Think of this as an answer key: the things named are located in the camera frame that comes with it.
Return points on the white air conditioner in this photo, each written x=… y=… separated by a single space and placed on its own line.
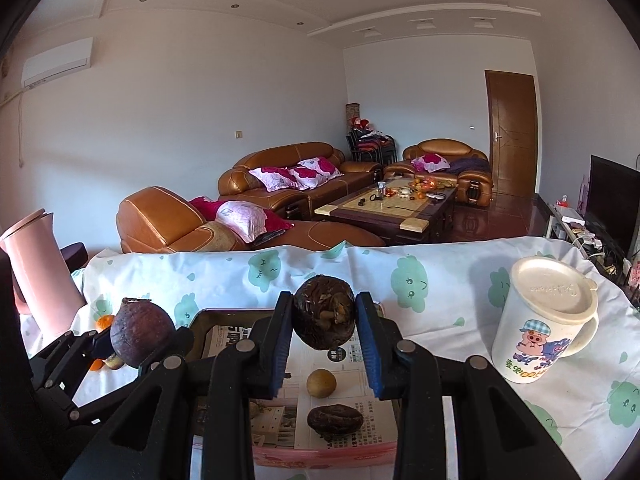
x=57 y=62

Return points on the pink cushion on far armchair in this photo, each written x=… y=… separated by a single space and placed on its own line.
x=430 y=162

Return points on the light pink pillow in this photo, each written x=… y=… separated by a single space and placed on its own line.
x=247 y=220

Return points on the orange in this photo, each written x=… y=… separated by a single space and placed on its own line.
x=97 y=365
x=104 y=322

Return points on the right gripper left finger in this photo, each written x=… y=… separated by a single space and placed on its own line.
x=253 y=368

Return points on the brown leather armchair, far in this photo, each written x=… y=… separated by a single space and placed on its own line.
x=448 y=161

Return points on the brown leather armchair, near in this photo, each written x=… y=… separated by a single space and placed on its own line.
x=158 y=221

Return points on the pink electric kettle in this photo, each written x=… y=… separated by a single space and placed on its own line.
x=43 y=285

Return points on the black corner rack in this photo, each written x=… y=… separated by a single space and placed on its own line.
x=366 y=144

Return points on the layered dessert cup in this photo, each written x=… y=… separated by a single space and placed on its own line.
x=114 y=362

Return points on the brown leather three-seat sofa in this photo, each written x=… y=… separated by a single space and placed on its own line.
x=238 y=184

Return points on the white cartoon pig mug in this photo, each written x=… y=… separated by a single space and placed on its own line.
x=551 y=311

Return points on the wooden coffee table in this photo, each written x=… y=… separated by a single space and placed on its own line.
x=408 y=211

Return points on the dark wrinkled fruit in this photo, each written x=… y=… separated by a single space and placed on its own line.
x=334 y=421

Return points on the pink floral cushion, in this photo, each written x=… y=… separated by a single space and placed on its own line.
x=313 y=172
x=275 y=178

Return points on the white cloth with green prints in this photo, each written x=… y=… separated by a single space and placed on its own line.
x=447 y=297

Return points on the brown leather armchair, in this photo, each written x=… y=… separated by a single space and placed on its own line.
x=158 y=221
x=448 y=161

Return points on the small yellow round fruit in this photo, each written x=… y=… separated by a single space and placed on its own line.
x=321 y=383

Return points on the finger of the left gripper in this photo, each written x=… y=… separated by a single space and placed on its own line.
x=67 y=359
x=179 y=343

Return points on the brown wooden door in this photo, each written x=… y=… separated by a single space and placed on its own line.
x=513 y=123

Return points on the black television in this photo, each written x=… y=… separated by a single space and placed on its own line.
x=613 y=203

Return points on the pink Genji tin box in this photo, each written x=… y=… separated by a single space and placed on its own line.
x=278 y=427

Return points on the pink floral cushion, left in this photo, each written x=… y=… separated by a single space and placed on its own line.
x=275 y=178

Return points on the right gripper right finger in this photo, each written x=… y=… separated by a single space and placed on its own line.
x=497 y=435

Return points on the dark brown round fruit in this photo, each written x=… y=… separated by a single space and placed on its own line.
x=324 y=314

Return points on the purple passion fruit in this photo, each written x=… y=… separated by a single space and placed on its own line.
x=138 y=329

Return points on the pink floral cushion, right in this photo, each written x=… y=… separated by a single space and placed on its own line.
x=313 y=172

